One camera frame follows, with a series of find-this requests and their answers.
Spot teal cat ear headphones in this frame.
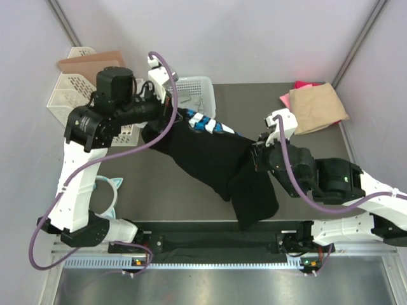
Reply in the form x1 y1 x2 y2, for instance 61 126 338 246
90 175 123 219

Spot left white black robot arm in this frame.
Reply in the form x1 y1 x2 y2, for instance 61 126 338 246
38 62 177 252

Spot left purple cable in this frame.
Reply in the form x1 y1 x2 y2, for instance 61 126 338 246
28 50 179 271

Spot cream perforated file organizer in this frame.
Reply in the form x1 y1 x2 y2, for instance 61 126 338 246
46 46 141 147

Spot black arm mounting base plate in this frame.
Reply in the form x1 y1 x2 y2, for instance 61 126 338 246
138 220 326 264

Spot red folded t-shirt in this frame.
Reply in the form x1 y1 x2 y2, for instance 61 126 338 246
293 81 324 90

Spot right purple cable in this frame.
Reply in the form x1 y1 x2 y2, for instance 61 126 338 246
273 114 407 216

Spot brown cardboard folder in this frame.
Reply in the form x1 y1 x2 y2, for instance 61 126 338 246
57 50 125 77

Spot grey folded cloth in basket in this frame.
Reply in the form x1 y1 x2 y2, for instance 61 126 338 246
178 91 204 112

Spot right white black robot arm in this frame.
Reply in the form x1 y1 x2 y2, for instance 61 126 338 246
251 137 406 252

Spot black daisy print t-shirt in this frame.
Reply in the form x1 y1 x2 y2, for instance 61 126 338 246
152 108 279 230

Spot white perforated plastic basket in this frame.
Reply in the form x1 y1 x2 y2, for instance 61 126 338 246
176 76 216 119

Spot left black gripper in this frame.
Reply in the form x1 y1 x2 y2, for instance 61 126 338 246
115 82 180 132

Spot slotted grey cable duct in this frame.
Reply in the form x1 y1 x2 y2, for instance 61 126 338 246
63 256 325 271

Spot pink folded t-shirt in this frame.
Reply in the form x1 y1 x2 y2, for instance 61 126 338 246
279 93 291 110

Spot beige folded t-shirt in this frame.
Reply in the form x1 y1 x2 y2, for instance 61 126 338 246
289 83 349 135

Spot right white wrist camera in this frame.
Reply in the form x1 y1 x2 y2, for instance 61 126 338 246
265 108 298 143

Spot purple cable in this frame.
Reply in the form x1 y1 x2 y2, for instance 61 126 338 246
28 50 179 271
273 114 407 216

